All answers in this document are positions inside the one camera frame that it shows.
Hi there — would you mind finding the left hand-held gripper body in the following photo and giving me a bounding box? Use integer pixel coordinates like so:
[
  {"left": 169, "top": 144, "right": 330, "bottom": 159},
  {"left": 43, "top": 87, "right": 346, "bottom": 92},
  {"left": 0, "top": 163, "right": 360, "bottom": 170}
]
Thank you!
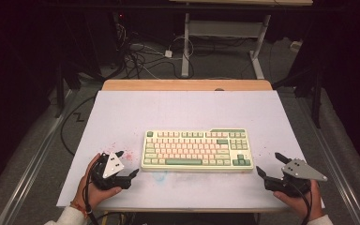
[{"left": 90, "top": 152, "right": 132, "bottom": 191}]

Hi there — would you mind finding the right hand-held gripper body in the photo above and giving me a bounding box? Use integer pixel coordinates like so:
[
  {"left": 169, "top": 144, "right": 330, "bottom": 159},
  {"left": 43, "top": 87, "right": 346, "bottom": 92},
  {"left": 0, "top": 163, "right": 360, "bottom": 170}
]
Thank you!
[{"left": 263, "top": 157, "right": 328, "bottom": 199}]

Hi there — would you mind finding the green and pink keyboard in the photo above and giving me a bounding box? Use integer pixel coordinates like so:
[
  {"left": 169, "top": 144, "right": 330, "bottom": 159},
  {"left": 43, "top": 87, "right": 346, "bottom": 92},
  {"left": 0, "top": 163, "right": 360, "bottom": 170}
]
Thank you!
[{"left": 141, "top": 127, "right": 255, "bottom": 173}]

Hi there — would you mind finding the person's right hand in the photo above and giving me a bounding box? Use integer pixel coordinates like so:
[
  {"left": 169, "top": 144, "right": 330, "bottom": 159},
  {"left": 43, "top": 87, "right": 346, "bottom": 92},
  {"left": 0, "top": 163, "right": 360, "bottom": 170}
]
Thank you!
[{"left": 273, "top": 180, "right": 325, "bottom": 221}]

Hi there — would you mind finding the person's left hand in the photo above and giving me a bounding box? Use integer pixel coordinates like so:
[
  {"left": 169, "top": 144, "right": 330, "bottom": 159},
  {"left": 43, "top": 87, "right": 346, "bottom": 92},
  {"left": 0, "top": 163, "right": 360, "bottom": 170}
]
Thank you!
[{"left": 74, "top": 153, "right": 123, "bottom": 212}]

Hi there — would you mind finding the black metal stand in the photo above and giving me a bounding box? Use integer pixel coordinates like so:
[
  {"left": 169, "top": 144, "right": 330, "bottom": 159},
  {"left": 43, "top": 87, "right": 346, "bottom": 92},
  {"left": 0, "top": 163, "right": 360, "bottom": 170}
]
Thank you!
[{"left": 271, "top": 62, "right": 323, "bottom": 129}]

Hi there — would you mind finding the white power strip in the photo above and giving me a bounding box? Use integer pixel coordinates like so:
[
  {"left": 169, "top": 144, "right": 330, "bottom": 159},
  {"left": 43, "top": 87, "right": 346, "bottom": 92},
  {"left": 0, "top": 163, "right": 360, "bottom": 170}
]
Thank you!
[{"left": 290, "top": 40, "right": 304, "bottom": 53}]

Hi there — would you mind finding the right hand-held gripper cable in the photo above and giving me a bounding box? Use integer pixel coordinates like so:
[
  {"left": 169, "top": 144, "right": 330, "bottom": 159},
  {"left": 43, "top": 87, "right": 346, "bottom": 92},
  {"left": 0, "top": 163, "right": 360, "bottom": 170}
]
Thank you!
[{"left": 285, "top": 181, "right": 313, "bottom": 225}]

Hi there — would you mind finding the hand-held gripper cable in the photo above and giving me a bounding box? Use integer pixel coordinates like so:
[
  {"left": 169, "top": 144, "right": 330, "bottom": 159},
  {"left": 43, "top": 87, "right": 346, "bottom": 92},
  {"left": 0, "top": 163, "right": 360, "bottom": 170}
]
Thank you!
[
  {"left": 83, "top": 156, "right": 101, "bottom": 225},
  {"left": 285, "top": 181, "right": 313, "bottom": 225}
]

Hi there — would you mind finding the aluminium floor rail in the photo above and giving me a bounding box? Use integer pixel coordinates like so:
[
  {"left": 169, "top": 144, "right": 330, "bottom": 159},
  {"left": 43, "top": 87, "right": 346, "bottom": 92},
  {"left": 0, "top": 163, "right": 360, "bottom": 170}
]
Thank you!
[
  {"left": 296, "top": 97, "right": 360, "bottom": 225},
  {"left": 0, "top": 90, "right": 76, "bottom": 225}
]

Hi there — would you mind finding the left hand-held gripper cable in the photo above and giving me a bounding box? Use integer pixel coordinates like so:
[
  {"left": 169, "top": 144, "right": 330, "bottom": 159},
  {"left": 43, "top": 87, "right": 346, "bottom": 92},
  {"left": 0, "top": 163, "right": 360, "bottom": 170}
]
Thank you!
[{"left": 83, "top": 156, "right": 101, "bottom": 225}]

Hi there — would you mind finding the orange bracelet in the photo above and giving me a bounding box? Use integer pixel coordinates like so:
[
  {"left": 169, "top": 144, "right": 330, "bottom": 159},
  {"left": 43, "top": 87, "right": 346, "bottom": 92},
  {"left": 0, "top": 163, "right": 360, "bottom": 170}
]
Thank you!
[{"left": 69, "top": 200, "right": 89, "bottom": 219}]

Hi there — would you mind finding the black floor cable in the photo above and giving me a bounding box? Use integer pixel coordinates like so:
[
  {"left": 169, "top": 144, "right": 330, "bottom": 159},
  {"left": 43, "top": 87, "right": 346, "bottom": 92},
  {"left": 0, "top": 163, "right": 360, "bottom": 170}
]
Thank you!
[{"left": 59, "top": 95, "right": 98, "bottom": 158}]

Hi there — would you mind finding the bundle of floor cables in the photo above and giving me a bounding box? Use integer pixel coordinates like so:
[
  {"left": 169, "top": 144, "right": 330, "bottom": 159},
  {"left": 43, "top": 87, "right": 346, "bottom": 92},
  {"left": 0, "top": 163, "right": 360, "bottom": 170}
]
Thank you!
[{"left": 115, "top": 22, "right": 195, "bottom": 79}]

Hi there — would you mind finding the white metal desk frame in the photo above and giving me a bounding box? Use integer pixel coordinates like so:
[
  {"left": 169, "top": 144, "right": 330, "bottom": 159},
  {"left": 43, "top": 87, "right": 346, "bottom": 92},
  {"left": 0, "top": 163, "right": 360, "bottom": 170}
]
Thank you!
[{"left": 181, "top": 12, "right": 271, "bottom": 80}]

